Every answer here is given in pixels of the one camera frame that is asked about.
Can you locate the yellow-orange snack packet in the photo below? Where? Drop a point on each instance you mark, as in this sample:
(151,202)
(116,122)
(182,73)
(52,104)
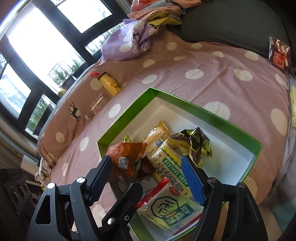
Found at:
(156,138)

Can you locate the purple polka-dot cloth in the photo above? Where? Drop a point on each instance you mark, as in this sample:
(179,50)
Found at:
(129,41)

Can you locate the yellow bottle brown cap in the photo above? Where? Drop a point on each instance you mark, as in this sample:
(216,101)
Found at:
(110,84)

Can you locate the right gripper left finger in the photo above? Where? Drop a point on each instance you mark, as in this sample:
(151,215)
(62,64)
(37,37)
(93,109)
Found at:
(63,212)

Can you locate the orange snack bag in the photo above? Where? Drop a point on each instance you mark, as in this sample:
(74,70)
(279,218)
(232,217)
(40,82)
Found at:
(129,162)

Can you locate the soda cracker packet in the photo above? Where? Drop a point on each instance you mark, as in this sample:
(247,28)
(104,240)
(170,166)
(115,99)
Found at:
(167,163)

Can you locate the red clear packet on cushion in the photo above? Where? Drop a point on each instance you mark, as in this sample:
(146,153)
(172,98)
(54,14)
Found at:
(279,54)

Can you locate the white beige crumpled cloth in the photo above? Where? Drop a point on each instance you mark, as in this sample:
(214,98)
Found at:
(43,175)

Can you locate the white blue snack packet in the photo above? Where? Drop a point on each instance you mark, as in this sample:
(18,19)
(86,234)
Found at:
(168,208)

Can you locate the black framed window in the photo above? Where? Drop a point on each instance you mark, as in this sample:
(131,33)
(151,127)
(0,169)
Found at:
(45,47)

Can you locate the dark grey cushion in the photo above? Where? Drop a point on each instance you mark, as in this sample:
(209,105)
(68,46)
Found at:
(242,24)

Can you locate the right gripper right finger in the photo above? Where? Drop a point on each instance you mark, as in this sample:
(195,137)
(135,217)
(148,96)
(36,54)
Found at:
(196,182)

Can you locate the gold black snack bag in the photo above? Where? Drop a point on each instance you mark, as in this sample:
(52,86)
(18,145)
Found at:
(193,143)

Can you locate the pink polka-dot bed sheet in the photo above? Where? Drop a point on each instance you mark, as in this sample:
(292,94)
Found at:
(238,85)

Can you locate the clear glass jar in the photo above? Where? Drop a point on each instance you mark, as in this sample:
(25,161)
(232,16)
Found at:
(97,106)

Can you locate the white box by window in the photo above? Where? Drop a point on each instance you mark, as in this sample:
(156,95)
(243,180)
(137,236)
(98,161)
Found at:
(29,165)

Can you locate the black camera box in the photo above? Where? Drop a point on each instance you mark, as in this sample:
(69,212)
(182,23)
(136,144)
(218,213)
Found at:
(16,207)

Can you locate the green white cardboard box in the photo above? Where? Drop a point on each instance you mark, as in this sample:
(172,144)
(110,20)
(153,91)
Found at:
(234,154)

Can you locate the pink yellow clothes pile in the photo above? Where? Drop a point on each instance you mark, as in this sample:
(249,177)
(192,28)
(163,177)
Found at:
(161,13)

